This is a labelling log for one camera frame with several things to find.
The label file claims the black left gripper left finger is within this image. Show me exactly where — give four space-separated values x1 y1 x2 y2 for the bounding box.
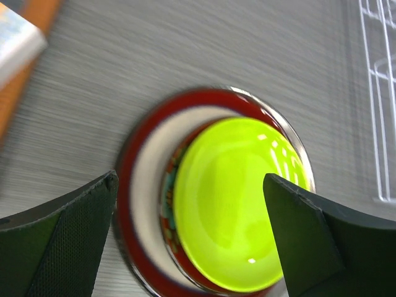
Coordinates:
1 170 118 296

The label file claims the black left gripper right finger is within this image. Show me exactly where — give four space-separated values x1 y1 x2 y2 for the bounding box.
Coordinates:
263 174 395 296

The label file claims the lime green small plate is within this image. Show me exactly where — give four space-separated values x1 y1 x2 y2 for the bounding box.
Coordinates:
173 117 312 294

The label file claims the red floral small plate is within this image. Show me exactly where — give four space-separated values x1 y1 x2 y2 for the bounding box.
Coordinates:
159 123 288 295

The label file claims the dark red cream plate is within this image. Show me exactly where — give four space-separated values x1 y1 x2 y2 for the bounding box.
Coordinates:
116 88 291 297

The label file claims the silver rimmed cream plate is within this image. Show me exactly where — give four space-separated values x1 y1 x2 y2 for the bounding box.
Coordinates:
111 85 316 297

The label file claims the orange wooden shelf rack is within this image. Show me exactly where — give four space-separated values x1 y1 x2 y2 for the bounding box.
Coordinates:
1 0 64 145

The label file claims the blue white box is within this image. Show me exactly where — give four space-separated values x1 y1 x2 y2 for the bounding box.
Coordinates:
1 1 48 88

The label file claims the white wire dish rack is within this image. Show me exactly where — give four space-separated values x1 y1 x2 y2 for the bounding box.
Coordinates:
359 0 395 204

